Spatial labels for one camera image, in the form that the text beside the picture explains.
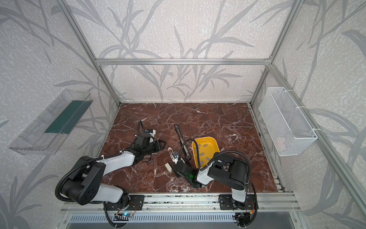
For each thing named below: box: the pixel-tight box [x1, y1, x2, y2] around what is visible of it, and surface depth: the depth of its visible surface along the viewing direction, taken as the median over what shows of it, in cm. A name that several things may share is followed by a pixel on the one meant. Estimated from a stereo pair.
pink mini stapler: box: [167, 146, 174, 159], surface depth 90 cm
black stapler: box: [174, 123, 192, 161], surface depth 96 cm
